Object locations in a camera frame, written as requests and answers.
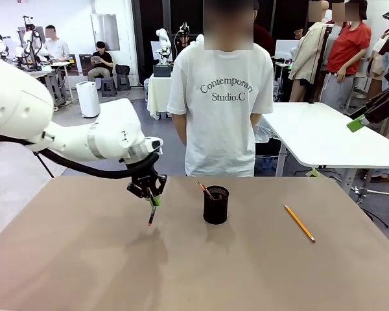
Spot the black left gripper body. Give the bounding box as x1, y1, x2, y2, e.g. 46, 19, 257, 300
131, 165, 160, 191

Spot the red black marker pen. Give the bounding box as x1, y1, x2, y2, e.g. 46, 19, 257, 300
148, 194, 157, 226

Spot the red pencil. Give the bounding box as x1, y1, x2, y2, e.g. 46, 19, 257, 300
197, 181, 215, 200

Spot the yellow pencil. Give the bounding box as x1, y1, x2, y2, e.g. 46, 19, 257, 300
284, 204, 316, 244

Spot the person's right forearm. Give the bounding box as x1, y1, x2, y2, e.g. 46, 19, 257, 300
173, 113, 187, 146

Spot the person's left forearm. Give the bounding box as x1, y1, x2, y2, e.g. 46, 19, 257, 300
251, 113, 263, 137

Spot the black mesh pen holder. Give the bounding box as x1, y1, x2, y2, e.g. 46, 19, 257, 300
202, 185, 230, 225

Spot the white side table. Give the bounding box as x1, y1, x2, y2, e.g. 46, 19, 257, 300
261, 102, 389, 178

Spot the mannequin with beige coat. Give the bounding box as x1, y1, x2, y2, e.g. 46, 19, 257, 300
287, 0, 332, 102

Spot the metal light stand base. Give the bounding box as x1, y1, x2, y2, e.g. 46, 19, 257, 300
349, 168, 389, 205

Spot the table with white cloth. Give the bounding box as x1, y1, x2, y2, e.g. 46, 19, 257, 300
147, 74, 174, 119

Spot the person in white t-shirt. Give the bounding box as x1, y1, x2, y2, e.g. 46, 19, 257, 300
167, 0, 275, 178

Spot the black tripod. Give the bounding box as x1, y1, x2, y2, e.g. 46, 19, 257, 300
34, 152, 55, 179

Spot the white air purifier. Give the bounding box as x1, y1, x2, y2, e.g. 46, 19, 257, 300
76, 81, 100, 119

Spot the grey plastic stool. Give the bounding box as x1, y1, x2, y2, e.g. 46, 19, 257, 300
100, 77, 118, 97
117, 73, 132, 91

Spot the white board panel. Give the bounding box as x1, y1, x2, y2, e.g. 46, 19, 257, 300
274, 39, 296, 59

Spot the black equipment box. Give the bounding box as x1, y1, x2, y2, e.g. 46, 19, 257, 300
153, 63, 173, 78

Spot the clear plastic bag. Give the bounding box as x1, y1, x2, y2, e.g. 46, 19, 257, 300
254, 122, 270, 144

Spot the seated person black shirt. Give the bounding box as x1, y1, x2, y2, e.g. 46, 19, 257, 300
87, 41, 114, 82

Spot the person in dark red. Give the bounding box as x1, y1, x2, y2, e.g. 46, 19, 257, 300
252, 0, 276, 58

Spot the grey metal desk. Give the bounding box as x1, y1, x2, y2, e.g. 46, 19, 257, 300
29, 61, 74, 108

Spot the person behind clothed table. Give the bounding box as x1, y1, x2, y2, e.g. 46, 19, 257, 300
176, 32, 191, 54

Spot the seated person white shirt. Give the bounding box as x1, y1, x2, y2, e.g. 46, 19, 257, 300
40, 25, 71, 64

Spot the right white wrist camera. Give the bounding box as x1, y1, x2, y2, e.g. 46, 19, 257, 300
372, 36, 389, 56

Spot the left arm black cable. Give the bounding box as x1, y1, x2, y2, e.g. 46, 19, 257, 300
0, 134, 159, 179

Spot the black floor cable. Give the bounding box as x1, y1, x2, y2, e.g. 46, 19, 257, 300
361, 207, 389, 228

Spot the metal wall panel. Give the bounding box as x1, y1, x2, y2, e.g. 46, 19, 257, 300
90, 13, 121, 52

